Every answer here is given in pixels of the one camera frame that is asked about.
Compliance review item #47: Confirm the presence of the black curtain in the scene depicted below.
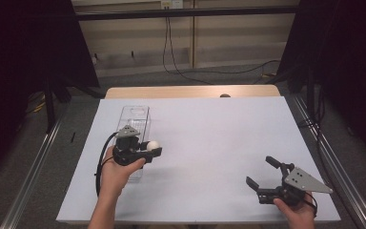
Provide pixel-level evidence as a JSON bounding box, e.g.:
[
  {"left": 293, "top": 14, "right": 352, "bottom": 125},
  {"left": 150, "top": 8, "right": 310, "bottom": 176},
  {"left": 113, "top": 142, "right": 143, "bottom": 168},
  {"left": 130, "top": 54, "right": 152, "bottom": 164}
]
[
  {"left": 276, "top": 0, "right": 366, "bottom": 170},
  {"left": 0, "top": 0, "right": 101, "bottom": 184}
]

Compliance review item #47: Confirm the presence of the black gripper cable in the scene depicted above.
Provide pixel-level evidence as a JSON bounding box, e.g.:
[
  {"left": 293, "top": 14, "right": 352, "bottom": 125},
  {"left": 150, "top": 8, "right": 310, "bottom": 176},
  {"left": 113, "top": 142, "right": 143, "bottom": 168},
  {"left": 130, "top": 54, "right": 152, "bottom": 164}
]
[
  {"left": 93, "top": 131, "right": 120, "bottom": 198},
  {"left": 304, "top": 191, "right": 318, "bottom": 219}
]

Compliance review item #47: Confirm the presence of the white wall socket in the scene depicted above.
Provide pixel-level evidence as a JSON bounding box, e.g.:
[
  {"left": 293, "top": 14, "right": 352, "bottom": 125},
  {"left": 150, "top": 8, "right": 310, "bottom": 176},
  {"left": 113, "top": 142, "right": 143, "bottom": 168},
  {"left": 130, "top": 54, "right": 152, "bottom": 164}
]
[{"left": 160, "top": 0, "right": 185, "bottom": 10}]

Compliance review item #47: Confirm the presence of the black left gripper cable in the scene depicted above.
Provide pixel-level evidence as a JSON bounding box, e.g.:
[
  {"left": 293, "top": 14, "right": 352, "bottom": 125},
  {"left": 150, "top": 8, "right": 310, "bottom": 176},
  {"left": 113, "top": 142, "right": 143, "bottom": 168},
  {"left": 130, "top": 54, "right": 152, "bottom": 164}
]
[{"left": 93, "top": 131, "right": 120, "bottom": 198}]

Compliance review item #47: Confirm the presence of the clear plastic egg container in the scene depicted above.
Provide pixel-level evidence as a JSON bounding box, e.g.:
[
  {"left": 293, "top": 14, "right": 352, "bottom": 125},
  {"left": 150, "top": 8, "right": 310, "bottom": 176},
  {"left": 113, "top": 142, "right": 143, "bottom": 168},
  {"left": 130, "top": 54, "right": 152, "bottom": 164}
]
[{"left": 116, "top": 105, "right": 153, "bottom": 184}]

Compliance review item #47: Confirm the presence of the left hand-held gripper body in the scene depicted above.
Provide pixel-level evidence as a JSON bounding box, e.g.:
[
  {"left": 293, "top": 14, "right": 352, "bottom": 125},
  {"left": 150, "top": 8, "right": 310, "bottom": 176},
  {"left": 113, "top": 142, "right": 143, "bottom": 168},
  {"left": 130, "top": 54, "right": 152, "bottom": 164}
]
[{"left": 112, "top": 124, "right": 148, "bottom": 167}]

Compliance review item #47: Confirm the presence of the white table cover sheet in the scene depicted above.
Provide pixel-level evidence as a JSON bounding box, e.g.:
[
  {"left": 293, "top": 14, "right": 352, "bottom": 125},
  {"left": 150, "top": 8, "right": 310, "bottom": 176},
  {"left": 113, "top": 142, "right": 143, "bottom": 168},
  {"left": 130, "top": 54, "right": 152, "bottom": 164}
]
[{"left": 55, "top": 95, "right": 342, "bottom": 223}]

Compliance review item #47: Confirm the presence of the yellow floor cable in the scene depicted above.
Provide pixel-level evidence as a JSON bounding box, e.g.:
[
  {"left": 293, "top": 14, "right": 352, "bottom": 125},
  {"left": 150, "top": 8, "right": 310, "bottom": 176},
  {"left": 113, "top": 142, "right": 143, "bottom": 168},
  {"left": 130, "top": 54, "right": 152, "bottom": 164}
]
[{"left": 25, "top": 91, "right": 48, "bottom": 116}]

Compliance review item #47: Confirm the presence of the wooden table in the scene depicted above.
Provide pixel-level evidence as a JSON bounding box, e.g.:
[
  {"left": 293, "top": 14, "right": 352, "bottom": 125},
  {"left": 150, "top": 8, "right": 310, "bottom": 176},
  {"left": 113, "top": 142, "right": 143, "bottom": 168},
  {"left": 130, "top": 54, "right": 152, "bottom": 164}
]
[{"left": 104, "top": 84, "right": 282, "bottom": 100}]

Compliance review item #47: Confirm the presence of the black horizontal metal bar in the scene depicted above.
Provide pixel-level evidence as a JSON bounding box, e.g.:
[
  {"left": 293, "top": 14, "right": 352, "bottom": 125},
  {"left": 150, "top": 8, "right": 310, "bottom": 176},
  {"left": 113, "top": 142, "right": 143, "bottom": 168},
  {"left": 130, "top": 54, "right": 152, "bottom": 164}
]
[{"left": 74, "top": 5, "right": 300, "bottom": 22}]

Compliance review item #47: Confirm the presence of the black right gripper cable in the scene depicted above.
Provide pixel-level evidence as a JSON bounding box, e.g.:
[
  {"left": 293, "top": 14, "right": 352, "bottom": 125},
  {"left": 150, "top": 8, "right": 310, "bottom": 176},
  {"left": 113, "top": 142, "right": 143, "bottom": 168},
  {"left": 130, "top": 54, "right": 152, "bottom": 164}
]
[{"left": 304, "top": 191, "right": 318, "bottom": 219}]

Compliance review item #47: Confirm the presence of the person's right hand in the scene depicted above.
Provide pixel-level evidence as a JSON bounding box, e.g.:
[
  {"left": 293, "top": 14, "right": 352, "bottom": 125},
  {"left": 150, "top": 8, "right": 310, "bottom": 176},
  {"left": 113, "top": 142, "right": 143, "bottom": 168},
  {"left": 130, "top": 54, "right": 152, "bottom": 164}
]
[{"left": 273, "top": 192, "right": 316, "bottom": 229}]

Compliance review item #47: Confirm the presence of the black metal stand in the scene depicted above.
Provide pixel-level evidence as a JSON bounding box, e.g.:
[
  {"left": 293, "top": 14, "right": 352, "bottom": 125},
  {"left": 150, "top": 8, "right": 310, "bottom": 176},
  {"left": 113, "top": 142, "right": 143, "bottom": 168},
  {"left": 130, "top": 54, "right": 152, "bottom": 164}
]
[{"left": 42, "top": 77, "right": 57, "bottom": 135}]

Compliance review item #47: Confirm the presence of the white egg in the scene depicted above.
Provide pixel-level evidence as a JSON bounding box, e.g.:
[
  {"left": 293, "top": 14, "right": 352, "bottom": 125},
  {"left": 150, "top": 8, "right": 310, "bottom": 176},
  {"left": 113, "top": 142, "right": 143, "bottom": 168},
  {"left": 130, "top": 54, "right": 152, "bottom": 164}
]
[{"left": 146, "top": 139, "right": 161, "bottom": 152}]

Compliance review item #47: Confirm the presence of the person's left hand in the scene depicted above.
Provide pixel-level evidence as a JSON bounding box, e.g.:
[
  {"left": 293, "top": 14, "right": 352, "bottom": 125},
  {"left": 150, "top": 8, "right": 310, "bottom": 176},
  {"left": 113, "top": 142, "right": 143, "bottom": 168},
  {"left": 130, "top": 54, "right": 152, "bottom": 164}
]
[{"left": 99, "top": 145, "right": 147, "bottom": 200}]

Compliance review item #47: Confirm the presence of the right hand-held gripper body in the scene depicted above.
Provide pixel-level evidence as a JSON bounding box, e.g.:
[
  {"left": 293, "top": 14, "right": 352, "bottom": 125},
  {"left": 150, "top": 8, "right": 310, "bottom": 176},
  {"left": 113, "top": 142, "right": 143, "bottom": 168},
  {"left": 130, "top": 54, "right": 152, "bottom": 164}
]
[{"left": 255, "top": 162, "right": 335, "bottom": 207}]

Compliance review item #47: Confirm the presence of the black wall cable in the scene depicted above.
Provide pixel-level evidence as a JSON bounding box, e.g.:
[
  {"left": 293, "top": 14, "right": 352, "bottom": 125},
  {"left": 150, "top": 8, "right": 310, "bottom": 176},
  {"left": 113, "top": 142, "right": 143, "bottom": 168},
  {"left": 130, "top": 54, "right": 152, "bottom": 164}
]
[
  {"left": 162, "top": 17, "right": 215, "bottom": 86},
  {"left": 167, "top": 17, "right": 282, "bottom": 76}
]

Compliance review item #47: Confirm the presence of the aluminium floor rail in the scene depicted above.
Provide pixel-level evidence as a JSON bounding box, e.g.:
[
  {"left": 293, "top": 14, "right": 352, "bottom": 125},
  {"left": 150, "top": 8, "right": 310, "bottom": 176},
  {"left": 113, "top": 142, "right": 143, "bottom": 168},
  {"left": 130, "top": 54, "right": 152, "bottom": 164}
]
[
  {"left": 290, "top": 94, "right": 366, "bottom": 229},
  {"left": 0, "top": 115, "right": 64, "bottom": 229}
]

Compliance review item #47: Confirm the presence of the black floor cable bundle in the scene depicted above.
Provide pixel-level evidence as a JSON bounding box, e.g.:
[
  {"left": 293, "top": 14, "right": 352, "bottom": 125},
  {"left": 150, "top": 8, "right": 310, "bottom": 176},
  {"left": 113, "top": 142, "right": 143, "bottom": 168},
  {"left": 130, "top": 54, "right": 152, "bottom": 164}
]
[{"left": 297, "top": 85, "right": 333, "bottom": 187}]

